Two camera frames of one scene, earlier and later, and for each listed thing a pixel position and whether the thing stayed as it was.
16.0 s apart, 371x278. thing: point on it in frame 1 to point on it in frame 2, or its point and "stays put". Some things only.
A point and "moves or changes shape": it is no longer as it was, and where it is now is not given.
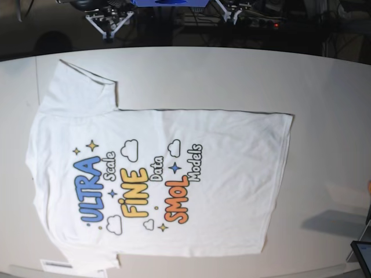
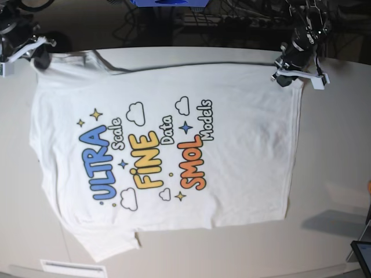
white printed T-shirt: x=109 y=182 moves or changes shape
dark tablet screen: x=362 y=249 stays put
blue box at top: x=170 y=3 stays put
